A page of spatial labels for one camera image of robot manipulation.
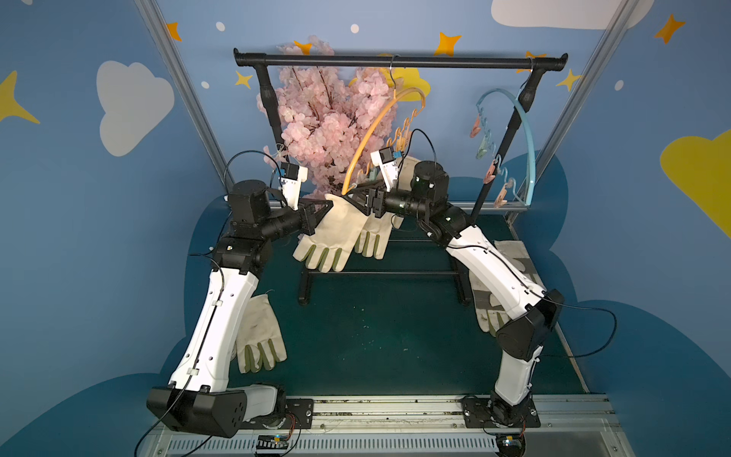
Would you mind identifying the cream glove under right arm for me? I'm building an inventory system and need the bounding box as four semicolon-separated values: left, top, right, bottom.
469;272;510;337

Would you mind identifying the cream glove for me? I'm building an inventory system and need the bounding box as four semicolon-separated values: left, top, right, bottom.
397;156;420;192
354;213;404;260
292;194;367;273
495;241;544;287
235;294;287;374

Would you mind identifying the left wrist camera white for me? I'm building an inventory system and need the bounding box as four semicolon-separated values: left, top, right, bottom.
279;162;308;211

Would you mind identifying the pink cherry blossom branch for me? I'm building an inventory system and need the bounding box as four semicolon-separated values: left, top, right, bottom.
271;66;395;195

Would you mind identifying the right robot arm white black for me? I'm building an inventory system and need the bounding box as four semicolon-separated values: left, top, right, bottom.
345;161;563;427

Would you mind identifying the light blue clip hanger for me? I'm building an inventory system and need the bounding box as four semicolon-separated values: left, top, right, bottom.
469;56;538;209

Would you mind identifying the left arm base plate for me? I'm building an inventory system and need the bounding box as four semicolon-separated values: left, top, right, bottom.
239;397;314;430

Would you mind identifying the yellow clip hanger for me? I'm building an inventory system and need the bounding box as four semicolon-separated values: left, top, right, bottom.
341;54;428;196

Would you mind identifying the black clothes rack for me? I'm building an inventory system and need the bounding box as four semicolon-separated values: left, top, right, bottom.
232;48;570;307

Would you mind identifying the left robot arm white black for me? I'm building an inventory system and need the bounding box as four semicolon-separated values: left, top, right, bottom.
147;180;333;438

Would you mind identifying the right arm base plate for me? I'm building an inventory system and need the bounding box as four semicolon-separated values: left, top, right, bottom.
459;392;541;428

